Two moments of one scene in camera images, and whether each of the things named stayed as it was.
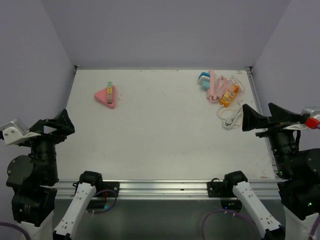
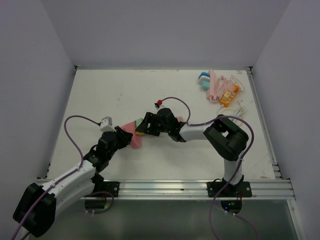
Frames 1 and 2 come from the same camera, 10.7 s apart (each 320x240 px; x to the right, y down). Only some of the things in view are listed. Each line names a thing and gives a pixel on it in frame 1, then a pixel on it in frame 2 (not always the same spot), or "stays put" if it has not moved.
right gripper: [279, 118] to [150, 118]
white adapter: [203, 78] stays put
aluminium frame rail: [166, 190] stays put
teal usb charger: [205, 85] stays put
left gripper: [62, 123] to [125, 138]
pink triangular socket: [102, 96] to [136, 140]
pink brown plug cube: [109, 98] to [180, 118]
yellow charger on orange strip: [227, 94] stays put
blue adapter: [204, 73] stays put
